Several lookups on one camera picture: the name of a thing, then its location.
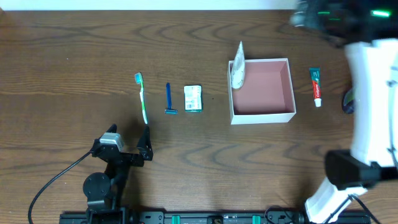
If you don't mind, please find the blue disposable razor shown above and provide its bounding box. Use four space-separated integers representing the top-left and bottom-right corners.
165 83 178 114

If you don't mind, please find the red green toothpaste tube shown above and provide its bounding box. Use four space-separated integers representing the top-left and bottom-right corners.
309 67 322 108

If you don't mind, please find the green white soap box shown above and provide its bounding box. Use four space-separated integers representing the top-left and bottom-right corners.
183 85 203 113

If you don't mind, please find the clear pump bottle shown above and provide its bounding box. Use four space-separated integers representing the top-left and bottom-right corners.
341 88 354 114

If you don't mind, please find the white box pink interior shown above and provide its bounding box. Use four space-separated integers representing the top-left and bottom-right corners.
227 58 297 125

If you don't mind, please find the white lotion tube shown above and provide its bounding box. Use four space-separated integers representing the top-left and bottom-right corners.
230 41 245 90

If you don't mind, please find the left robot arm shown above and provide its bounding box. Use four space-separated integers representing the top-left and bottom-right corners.
83 124 154 223

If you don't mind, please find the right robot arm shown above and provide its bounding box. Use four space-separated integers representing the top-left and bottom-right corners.
290 0 397 223

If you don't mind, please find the green white toothbrush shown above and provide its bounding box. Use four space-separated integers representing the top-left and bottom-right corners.
134 72 148 124

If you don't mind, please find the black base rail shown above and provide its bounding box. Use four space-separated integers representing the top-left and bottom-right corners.
58 210 373 224

